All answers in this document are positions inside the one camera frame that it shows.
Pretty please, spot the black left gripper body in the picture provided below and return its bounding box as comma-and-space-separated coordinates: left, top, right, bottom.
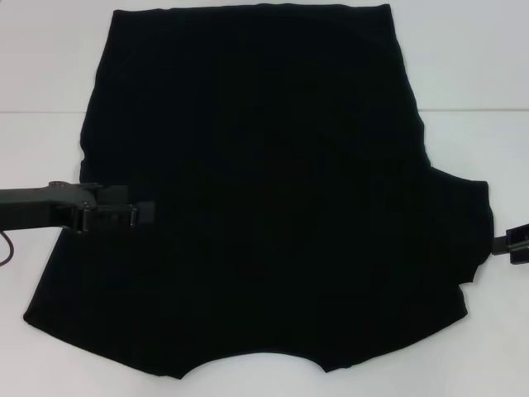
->
0, 180, 104, 235

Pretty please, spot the black t-shirt with white print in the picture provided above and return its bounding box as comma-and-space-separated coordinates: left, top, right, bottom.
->
22, 3, 497, 370

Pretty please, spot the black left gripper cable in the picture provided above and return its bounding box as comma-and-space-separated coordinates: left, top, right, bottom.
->
0, 230, 16, 268

